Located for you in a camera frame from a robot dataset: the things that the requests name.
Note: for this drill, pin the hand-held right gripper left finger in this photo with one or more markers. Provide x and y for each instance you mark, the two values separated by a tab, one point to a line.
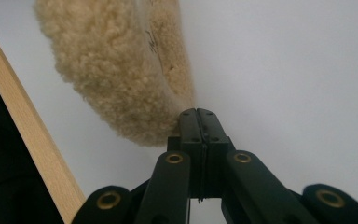
190	149

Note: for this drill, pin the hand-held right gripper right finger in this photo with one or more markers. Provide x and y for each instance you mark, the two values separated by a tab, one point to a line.
215	149

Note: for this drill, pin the light wooden table frame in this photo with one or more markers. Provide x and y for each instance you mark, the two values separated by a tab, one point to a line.
34	137

